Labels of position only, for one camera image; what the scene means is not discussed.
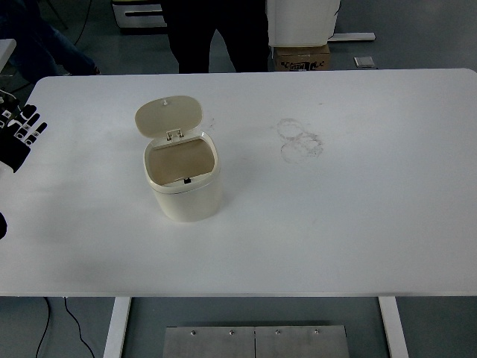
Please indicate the white table foot bar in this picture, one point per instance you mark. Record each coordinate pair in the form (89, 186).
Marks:
(354, 36)

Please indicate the white plastic container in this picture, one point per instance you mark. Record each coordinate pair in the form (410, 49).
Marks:
(302, 22)

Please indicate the brown cardboard box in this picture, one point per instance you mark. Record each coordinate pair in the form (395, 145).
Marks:
(302, 59)

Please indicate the person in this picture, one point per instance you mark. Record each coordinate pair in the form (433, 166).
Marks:
(41, 41)
(194, 33)

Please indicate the silver slotted metal base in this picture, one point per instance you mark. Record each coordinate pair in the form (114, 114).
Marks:
(121, 16)

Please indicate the grey metal plate with screws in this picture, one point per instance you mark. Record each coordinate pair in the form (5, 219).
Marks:
(208, 345)
(302, 345)

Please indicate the grey floor socket plate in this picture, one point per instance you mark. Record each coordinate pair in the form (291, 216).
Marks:
(364, 61)

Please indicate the cream trash bin with lid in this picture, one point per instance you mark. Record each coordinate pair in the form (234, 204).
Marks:
(186, 201)

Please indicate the white table leg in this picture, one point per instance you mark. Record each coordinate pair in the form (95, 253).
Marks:
(393, 328)
(117, 328)

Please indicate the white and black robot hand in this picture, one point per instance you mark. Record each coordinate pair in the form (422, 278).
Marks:
(13, 149)

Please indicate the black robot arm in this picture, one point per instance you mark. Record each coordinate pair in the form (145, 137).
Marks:
(2, 225)

